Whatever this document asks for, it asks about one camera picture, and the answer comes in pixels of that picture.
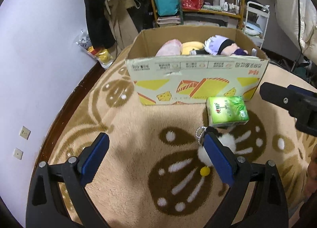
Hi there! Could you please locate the beige patterned rug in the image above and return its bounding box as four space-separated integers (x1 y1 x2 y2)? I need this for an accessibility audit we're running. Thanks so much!
49 49 316 227

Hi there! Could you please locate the person right hand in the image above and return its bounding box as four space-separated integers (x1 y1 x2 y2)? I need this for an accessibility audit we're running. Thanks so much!
304 151 317 198

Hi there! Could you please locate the black coat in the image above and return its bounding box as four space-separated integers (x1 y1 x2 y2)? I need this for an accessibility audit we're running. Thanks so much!
84 0 116 49

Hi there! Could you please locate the wall outlet upper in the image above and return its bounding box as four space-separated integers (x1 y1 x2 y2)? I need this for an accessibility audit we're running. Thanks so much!
19 126 31 140

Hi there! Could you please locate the stack of books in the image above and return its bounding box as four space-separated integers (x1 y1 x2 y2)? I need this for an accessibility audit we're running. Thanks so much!
156 15 182 27

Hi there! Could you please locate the beige coat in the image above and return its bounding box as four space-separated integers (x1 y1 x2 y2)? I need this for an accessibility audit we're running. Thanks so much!
105 0 139 52

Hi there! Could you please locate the black white panda keychain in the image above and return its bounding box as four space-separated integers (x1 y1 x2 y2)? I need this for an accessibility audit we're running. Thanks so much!
195 126 237 181

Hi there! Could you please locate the lavender haired plush doll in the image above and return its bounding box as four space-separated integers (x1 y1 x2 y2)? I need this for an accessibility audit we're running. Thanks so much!
190 35 248 56

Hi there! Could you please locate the plastic bag with toys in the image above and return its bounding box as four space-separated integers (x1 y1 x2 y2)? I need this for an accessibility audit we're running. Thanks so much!
75 29 114 70

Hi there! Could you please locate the yellow round plush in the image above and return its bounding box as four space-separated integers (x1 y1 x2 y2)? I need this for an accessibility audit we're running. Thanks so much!
182 41 204 55

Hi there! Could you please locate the white softbox light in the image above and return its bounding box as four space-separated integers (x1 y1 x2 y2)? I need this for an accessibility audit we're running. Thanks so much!
275 0 316 63

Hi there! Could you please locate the green tissue pack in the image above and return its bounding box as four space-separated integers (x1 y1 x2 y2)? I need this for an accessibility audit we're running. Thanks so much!
206 96 249 128

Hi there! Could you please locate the wall outlet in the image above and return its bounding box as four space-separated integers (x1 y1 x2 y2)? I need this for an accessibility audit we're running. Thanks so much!
19 126 31 140
13 148 23 160

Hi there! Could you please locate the white rolling cart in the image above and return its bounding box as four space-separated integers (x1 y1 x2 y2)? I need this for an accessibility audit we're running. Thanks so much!
243 1 270 49

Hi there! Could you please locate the pink bagged plush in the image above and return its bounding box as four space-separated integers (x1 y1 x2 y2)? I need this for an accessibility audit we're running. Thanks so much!
155 39 182 56

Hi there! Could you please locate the printed cardboard box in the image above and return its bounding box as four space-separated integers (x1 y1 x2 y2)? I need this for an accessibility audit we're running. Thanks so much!
125 25 269 105

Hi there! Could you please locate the wall outlet lower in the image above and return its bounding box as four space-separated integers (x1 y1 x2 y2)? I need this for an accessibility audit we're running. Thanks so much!
13 148 23 160

